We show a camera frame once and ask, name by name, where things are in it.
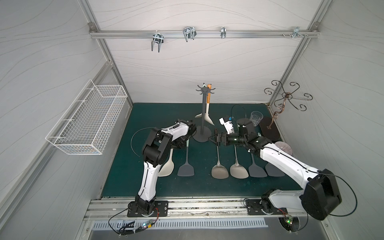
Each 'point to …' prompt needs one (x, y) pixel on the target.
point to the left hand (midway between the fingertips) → (174, 148)
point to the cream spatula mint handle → (199, 115)
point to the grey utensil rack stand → (203, 133)
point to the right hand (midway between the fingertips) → (212, 137)
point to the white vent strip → (104, 225)
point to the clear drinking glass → (255, 117)
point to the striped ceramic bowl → (285, 147)
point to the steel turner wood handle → (219, 171)
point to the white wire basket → (83, 127)
